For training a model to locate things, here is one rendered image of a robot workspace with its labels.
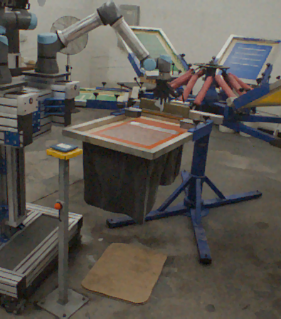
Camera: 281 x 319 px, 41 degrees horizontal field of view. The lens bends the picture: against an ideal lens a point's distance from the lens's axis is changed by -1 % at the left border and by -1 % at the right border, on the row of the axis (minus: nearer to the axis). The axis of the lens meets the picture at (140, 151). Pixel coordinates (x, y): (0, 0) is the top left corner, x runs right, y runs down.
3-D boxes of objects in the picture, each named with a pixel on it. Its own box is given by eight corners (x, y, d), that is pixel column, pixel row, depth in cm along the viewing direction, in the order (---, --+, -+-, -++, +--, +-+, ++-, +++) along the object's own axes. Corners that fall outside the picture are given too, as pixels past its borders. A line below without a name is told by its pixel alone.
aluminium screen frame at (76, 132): (152, 160, 185) (153, 152, 184) (61, 135, 212) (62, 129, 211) (210, 129, 250) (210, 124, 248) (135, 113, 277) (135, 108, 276)
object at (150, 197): (144, 223, 210) (151, 152, 197) (139, 221, 212) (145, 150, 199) (180, 196, 248) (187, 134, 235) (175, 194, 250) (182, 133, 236)
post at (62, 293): (65, 321, 206) (66, 159, 175) (35, 305, 216) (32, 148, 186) (89, 300, 224) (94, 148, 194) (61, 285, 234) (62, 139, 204)
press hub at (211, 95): (204, 224, 323) (227, 64, 280) (163, 211, 341) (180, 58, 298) (219, 208, 355) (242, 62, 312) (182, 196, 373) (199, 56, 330)
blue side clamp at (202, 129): (193, 142, 224) (195, 130, 222) (186, 139, 227) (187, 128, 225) (211, 132, 249) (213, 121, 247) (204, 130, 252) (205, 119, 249)
